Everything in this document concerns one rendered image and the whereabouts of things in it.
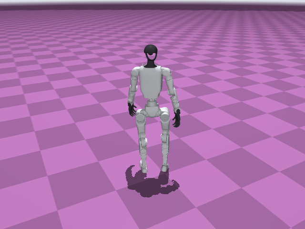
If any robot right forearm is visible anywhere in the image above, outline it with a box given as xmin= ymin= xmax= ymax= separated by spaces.
xmin=170 ymin=88 xmax=181 ymax=113

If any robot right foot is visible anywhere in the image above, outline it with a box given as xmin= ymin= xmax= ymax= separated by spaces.
xmin=161 ymin=164 xmax=169 ymax=172

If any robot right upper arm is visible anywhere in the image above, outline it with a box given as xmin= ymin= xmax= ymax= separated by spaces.
xmin=161 ymin=67 xmax=175 ymax=95

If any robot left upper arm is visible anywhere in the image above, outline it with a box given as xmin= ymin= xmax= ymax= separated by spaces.
xmin=131 ymin=67 xmax=140 ymax=92

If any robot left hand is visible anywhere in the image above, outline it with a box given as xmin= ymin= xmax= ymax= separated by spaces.
xmin=128 ymin=103 xmax=137 ymax=116

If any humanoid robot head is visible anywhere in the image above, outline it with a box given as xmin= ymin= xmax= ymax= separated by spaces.
xmin=144 ymin=44 xmax=157 ymax=68

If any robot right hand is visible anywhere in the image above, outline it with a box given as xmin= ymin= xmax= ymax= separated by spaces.
xmin=173 ymin=109 xmax=180 ymax=127

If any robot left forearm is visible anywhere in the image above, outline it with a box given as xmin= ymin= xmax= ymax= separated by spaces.
xmin=127 ymin=85 xmax=135 ymax=106

